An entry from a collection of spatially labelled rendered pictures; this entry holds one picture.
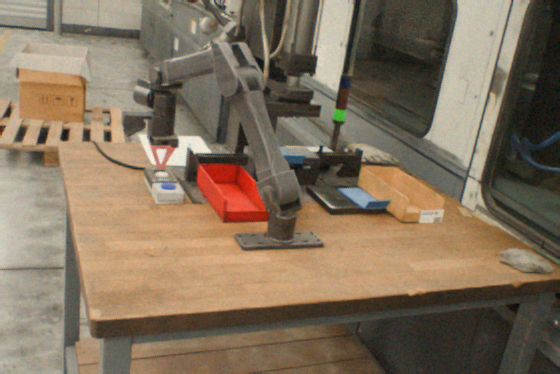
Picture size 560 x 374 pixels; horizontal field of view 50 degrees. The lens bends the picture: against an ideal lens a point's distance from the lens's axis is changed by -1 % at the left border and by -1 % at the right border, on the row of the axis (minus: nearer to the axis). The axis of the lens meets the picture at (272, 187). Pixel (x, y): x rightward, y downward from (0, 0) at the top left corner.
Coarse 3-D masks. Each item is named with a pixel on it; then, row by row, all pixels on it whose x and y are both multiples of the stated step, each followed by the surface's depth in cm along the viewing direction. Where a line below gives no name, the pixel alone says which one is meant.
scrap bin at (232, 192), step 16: (208, 176) 155; (224, 176) 167; (240, 176) 166; (208, 192) 155; (224, 192) 162; (240, 192) 163; (256, 192) 155; (224, 208) 143; (240, 208) 153; (256, 208) 154
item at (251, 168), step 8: (248, 160) 173; (248, 168) 173; (256, 168) 169; (296, 168) 176; (312, 168) 176; (256, 176) 170; (296, 176) 176; (304, 176) 176; (312, 176) 177; (304, 184) 177; (312, 184) 178
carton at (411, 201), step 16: (368, 176) 175; (384, 176) 183; (400, 176) 180; (368, 192) 175; (384, 192) 168; (400, 192) 180; (416, 192) 173; (432, 192) 166; (400, 208) 161; (416, 208) 171; (432, 208) 166
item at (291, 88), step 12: (276, 72) 187; (276, 84) 170; (288, 84) 168; (300, 84) 172; (264, 96) 170; (276, 96) 167; (288, 96) 164; (300, 96) 165; (312, 96) 166; (276, 108) 165; (288, 108) 166; (300, 108) 167; (312, 108) 169
